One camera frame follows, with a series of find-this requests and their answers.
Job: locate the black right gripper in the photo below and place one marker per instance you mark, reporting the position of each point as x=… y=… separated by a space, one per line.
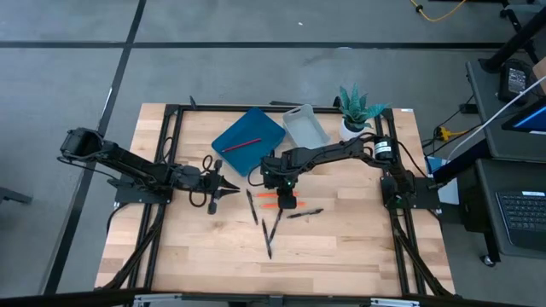
x=279 y=175

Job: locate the red pencil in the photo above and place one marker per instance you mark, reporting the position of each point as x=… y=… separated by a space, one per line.
x=241 y=145

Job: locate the black crossbar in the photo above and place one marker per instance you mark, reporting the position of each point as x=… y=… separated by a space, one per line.
x=64 y=298

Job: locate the black aluminium table frame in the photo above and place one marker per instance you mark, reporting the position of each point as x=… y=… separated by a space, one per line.
x=213 y=108

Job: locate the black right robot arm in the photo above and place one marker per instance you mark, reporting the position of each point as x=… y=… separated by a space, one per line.
x=332 y=151

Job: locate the black screen device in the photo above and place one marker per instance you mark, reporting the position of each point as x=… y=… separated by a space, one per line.
x=533 y=119

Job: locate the black desk leg pole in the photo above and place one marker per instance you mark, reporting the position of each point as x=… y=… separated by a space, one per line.
x=516 y=40

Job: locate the white plastic bin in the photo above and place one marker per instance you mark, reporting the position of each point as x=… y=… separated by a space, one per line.
x=306 y=128

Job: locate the brown cardboard box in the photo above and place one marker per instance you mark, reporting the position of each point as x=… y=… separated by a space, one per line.
x=541 y=72

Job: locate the dark grey furniture foot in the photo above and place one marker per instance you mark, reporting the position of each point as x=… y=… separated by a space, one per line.
x=13 y=195

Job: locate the potted snake plant white pot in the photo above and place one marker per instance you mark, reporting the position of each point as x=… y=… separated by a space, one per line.
x=354 y=113

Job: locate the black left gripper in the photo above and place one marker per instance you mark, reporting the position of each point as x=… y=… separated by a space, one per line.
x=211 y=181

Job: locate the black power adapter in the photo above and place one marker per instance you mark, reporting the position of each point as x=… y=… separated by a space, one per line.
x=514 y=81

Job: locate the black caster wheel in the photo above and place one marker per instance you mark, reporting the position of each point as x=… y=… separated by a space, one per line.
x=489 y=261

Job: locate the orange pencil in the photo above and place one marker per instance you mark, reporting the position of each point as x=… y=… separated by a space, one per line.
x=266 y=195
x=268 y=205

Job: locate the black laptop keyboard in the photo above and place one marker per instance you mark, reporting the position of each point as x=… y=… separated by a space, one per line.
x=524 y=217

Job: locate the dark grey side desk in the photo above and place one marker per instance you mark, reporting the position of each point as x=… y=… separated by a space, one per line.
x=482 y=94

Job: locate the black floor box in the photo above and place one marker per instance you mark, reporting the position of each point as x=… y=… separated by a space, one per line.
x=468 y=108

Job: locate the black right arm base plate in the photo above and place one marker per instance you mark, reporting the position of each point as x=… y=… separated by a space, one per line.
x=426 y=194

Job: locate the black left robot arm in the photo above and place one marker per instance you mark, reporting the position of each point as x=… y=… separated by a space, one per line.
x=128 y=164

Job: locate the black pen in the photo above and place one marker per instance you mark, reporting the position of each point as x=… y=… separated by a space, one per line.
x=275 y=226
x=251 y=206
x=266 y=239
x=305 y=213

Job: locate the white blue paper sheet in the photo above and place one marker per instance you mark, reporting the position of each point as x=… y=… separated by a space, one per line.
x=448 y=195

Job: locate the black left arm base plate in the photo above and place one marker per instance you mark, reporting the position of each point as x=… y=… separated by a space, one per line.
x=128 y=198

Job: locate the blue plastic tray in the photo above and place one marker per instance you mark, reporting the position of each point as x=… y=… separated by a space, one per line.
x=256 y=123

